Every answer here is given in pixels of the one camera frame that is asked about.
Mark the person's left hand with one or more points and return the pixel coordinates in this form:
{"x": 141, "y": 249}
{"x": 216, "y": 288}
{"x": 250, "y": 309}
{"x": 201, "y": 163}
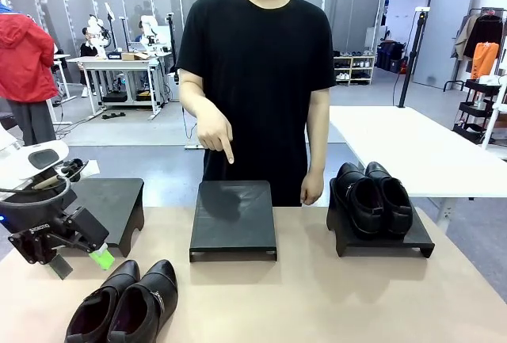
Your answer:
{"x": 315, "y": 188}

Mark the black shoe stand cutout legs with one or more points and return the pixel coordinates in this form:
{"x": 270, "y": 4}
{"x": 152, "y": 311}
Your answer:
{"x": 416, "y": 240}
{"x": 115, "y": 208}

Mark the white workbench table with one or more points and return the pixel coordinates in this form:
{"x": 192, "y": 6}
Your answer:
{"x": 115, "y": 65}

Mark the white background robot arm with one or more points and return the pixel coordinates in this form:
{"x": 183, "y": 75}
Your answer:
{"x": 99, "y": 36}
{"x": 150, "y": 30}

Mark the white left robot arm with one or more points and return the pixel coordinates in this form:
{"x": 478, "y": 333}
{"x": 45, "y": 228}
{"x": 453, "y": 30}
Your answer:
{"x": 27, "y": 161}

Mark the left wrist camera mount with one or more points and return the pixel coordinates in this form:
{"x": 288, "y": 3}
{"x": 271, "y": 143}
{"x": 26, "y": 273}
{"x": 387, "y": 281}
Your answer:
{"x": 75, "y": 168}

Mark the black stand with white panel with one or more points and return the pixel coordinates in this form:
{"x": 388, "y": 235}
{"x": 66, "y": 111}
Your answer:
{"x": 111, "y": 26}

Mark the black tripod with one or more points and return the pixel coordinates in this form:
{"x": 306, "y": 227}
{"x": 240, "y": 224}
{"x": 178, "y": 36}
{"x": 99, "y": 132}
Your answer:
{"x": 172, "y": 46}

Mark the black pole with white head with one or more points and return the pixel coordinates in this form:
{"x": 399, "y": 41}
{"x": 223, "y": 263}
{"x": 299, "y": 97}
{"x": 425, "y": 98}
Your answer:
{"x": 412, "y": 58}

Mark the person's right hand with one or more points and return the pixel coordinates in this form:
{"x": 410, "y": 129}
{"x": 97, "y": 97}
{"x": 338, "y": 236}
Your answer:
{"x": 214, "y": 129}

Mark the black suitcases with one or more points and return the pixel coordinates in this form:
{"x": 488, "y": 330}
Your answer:
{"x": 390, "y": 57}

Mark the black power strip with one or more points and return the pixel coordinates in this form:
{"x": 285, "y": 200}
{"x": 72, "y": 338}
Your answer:
{"x": 114, "y": 115}

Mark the black trolley cart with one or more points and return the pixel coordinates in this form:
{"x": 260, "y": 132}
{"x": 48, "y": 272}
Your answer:
{"x": 475, "y": 109}

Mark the black heeled ankle boot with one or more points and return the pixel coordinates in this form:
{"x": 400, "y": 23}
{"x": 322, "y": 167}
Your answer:
{"x": 99, "y": 303}

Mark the black flat shoe stand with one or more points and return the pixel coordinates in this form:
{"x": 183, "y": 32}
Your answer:
{"x": 233, "y": 216}

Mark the person's left forearm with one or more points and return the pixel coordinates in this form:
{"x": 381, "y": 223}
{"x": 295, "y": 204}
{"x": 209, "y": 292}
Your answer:
{"x": 319, "y": 133}

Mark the black clothes rack with garments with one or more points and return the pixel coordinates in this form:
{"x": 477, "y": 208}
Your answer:
{"x": 481, "y": 34}

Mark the black heeled boot with buckle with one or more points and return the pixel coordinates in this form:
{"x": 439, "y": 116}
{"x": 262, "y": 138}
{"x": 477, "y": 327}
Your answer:
{"x": 146, "y": 303}

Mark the large white table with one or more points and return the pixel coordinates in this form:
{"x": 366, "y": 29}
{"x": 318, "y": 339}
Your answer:
{"x": 416, "y": 141}

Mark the cardboard box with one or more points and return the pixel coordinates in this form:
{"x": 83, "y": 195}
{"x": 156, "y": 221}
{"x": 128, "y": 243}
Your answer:
{"x": 134, "y": 56}

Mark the small white side table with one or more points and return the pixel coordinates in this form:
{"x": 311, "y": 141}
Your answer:
{"x": 61, "y": 81}

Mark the wooden shoe rack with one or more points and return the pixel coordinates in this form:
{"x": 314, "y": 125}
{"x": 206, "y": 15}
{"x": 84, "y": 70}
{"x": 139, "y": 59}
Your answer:
{"x": 354, "y": 69}

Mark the orange hanging garment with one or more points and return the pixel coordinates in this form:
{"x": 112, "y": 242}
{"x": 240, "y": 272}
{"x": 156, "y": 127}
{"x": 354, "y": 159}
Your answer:
{"x": 485, "y": 59}

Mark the person's right forearm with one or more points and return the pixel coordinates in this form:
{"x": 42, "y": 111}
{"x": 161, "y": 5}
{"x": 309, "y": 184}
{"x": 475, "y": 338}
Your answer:
{"x": 194, "y": 93}

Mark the bystander in red jacket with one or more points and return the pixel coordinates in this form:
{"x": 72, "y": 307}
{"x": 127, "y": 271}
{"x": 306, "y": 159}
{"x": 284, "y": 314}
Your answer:
{"x": 24, "y": 65}

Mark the white metal frame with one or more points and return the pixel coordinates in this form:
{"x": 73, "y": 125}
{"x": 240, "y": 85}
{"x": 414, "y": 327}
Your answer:
{"x": 495, "y": 113}

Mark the person's black t-shirt torso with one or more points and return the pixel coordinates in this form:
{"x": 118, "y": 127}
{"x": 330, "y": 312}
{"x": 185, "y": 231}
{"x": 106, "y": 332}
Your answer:
{"x": 261, "y": 81}

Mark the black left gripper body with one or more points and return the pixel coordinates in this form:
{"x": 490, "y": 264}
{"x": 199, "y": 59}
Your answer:
{"x": 59, "y": 232}

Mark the seated person in black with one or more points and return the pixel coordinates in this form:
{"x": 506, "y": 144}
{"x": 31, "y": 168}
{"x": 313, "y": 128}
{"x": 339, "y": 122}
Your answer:
{"x": 86, "y": 54}

